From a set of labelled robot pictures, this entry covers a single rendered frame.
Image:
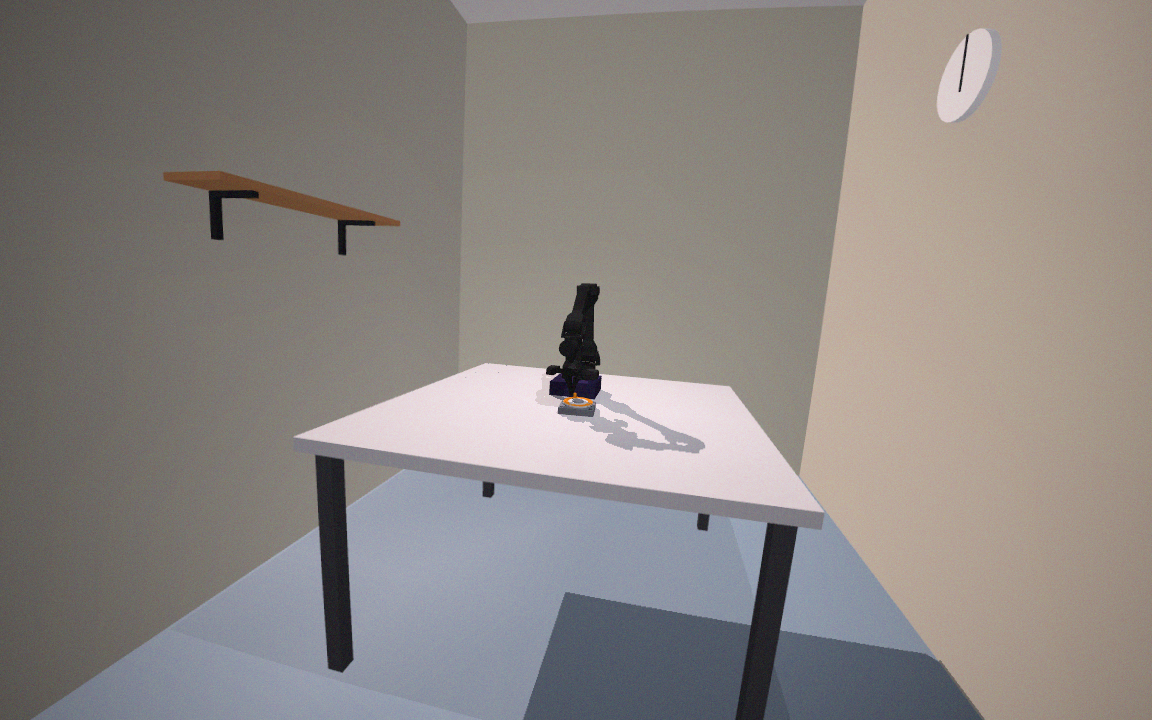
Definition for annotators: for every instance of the orange round plate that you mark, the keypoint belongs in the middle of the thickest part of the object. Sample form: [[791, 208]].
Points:
[[586, 402]]

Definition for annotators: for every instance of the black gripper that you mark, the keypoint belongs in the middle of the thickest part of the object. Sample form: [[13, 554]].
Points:
[[590, 374]]

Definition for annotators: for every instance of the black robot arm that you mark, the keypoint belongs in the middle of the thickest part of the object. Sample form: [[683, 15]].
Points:
[[579, 325]]

